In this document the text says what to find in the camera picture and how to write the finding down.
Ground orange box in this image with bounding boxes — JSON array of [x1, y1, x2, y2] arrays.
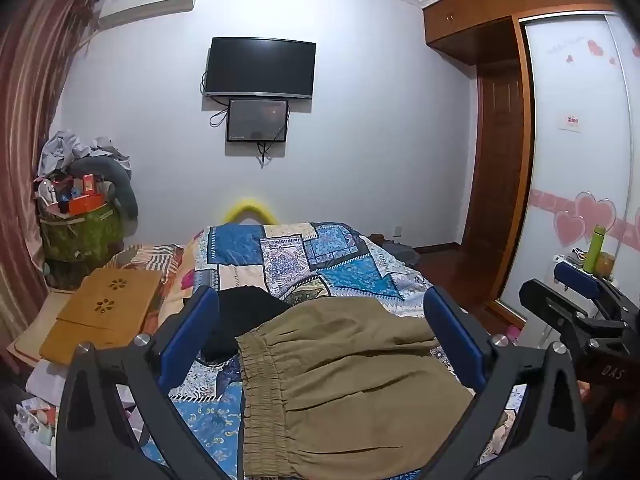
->
[[67, 192, 108, 216]]

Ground black garment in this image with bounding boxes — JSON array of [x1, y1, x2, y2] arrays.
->
[[200, 285, 293, 363]]

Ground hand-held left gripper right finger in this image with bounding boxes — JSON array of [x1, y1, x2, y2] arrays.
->
[[422, 287, 588, 480]]

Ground grey neck pillow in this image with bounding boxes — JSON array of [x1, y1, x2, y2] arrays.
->
[[70, 157, 140, 221]]

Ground white air conditioner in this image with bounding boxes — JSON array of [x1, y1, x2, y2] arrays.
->
[[97, 0, 198, 28]]

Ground striped red curtain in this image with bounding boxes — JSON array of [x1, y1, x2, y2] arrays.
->
[[0, 0, 101, 306]]

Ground small wall-mounted monitor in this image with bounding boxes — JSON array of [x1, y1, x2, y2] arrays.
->
[[226, 98, 290, 143]]

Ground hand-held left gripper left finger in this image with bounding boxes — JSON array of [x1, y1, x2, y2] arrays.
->
[[54, 284, 236, 480]]

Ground green patterned bag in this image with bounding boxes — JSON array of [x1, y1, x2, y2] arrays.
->
[[39, 200, 126, 263]]

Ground wooden lap desk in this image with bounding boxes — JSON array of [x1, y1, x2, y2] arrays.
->
[[39, 267, 165, 366]]

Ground blue patchwork blanket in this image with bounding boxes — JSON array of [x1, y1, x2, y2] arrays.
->
[[145, 221, 526, 480]]

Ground striped orange bedding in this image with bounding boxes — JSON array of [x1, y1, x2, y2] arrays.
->
[[107, 244, 186, 281]]

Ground wall-mounted black television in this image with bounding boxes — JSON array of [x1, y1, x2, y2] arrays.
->
[[202, 36, 317, 101]]

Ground khaki pants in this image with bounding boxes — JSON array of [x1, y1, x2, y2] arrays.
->
[[235, 296, 476, 480]]

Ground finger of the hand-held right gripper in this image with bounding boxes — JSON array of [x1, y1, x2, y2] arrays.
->
[[519, 279, 591, 333], [553, 261, 602, 295]]

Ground wooden overhead cabinet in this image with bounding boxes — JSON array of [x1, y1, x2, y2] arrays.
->
[[422, 0, 631, 66]]

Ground brown wooden door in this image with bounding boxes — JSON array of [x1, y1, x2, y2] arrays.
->
[[462, 60, 526, 256]]

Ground beige flat board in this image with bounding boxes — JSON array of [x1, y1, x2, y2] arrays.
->
[[7, 287, 76, 361]]

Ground green bottle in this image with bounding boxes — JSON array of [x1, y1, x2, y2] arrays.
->
[[584, 225, 607, 273]]

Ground pile of grey clothes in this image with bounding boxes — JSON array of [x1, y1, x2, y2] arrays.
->
[[39, 130, 132, 181]]

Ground yellow curved object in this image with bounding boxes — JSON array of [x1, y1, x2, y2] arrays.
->
[[222, 199, 278, 224]]

